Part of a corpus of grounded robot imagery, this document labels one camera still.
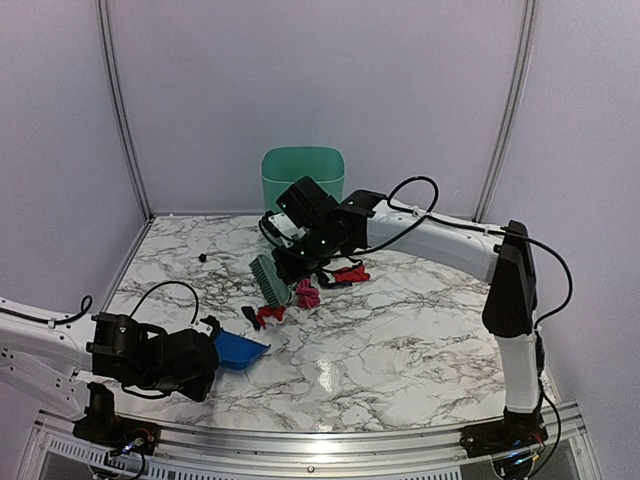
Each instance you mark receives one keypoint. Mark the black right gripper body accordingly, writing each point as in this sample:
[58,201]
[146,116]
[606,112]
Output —
[315,256]

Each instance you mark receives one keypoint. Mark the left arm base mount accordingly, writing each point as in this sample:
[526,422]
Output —
[117,432]

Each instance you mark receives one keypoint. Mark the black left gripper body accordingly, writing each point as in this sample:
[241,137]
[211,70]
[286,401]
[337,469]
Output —
[192,391]

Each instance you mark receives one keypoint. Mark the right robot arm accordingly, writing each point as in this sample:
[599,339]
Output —
[310,229]

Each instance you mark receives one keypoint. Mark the right aluminium corner post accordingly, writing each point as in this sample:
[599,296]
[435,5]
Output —
[516,87]

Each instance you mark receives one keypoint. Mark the left aluminium corner post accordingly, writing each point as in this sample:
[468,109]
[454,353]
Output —
[109,54]

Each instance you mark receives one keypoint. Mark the green plastic waste bin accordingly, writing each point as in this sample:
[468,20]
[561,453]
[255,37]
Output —
[282,166]

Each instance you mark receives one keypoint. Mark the blue plastic dustpan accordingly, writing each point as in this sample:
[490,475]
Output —
[236,352]

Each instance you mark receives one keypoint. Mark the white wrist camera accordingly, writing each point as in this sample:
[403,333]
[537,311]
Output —
[280,229]
[209,325]

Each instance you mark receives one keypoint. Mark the light green hand brush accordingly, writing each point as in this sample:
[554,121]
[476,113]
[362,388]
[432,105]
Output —
[272,287]

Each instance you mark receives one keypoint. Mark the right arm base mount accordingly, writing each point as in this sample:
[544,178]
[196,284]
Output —
[497,437]

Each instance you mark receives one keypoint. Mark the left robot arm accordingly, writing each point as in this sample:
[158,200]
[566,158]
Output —
[43,354]

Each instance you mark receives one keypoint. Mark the white paper scrap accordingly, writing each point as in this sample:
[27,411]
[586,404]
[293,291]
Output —
[321,314]

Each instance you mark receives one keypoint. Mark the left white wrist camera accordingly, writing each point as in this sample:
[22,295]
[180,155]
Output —
[209,325]

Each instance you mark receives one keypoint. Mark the pink paper scrap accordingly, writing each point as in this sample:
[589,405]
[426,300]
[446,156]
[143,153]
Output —
[307,295]

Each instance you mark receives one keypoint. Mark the aluminium corner post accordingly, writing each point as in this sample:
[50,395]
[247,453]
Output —
[109,54]
[516,87]

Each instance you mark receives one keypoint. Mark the aluminium front frame rail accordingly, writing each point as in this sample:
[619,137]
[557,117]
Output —
[193,452]

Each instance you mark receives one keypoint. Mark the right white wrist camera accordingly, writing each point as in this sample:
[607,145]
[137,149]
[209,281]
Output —
[280,229]

